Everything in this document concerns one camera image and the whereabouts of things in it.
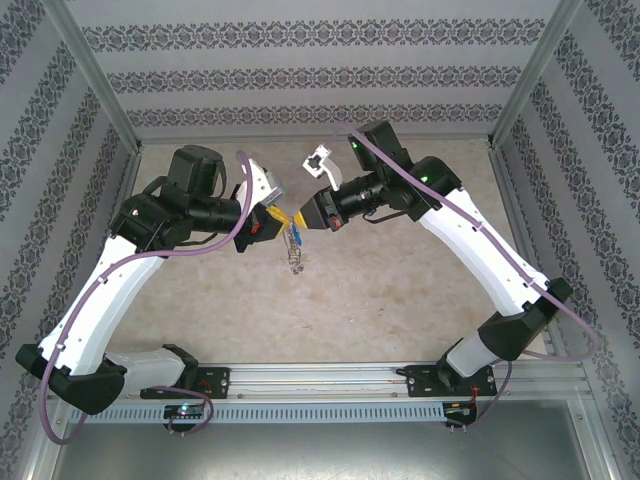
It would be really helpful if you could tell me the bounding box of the metal key plate with rings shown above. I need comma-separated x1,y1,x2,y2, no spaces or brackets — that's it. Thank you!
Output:
280,222,307,276

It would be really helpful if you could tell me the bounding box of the grey sheet metal panel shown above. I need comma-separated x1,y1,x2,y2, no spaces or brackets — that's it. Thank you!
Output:
49,422,619,480

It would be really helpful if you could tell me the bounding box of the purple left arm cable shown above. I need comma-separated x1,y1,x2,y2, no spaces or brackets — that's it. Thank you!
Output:
38,149,254,446

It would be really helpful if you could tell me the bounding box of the aluminium side rail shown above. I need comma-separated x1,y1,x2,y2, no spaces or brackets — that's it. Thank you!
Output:
99,147,144,239
487,144,589,364

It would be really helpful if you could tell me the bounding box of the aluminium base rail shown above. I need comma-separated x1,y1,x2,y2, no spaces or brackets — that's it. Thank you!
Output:
48,360,591,404

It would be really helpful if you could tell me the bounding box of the aluminium frame post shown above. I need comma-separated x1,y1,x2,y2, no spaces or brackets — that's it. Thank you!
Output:
488,0,585,151
39,0,144,154

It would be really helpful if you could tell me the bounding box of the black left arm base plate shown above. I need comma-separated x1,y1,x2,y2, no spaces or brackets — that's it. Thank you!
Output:
140,366,232,400

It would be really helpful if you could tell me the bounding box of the grey slotted cable duct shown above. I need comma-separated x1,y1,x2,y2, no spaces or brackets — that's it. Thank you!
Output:
67,402,447,425

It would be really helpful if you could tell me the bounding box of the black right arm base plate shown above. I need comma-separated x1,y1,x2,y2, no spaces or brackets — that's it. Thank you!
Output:
405,363,499,399

